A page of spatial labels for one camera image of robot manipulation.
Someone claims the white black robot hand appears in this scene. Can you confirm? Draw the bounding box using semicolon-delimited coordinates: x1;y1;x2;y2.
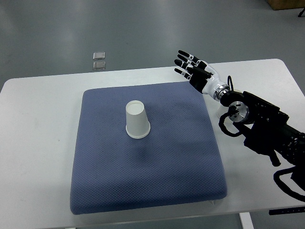
174;50;229;100

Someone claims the white paper cup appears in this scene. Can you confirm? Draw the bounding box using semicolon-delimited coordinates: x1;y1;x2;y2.
125;100;151;139
216;105;229;118

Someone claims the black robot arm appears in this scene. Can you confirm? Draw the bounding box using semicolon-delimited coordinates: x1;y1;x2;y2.
213;86;305;167

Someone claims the white paper cup on cushion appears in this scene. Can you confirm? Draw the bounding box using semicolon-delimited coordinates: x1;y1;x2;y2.
125;100;151;139

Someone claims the blue fabric cushion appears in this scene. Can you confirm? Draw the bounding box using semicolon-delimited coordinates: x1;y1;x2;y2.
70;82;227;215

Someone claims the brown cardboard box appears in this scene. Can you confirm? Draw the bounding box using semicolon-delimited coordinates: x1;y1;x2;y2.
267;0;305;10

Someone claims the upper metal floor plate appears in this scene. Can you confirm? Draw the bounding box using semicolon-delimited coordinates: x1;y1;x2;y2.
93;52;105;60

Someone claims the black tripod leg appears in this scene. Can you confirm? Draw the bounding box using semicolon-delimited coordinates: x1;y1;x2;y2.
298;8;305;17

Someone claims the white table leg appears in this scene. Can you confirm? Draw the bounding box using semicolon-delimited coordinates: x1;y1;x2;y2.
239;212;254;229

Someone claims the black table control panel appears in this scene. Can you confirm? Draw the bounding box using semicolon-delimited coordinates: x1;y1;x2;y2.
269;207;305;216

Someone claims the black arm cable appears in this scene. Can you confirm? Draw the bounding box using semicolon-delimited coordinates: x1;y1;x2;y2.
273;167;305;202

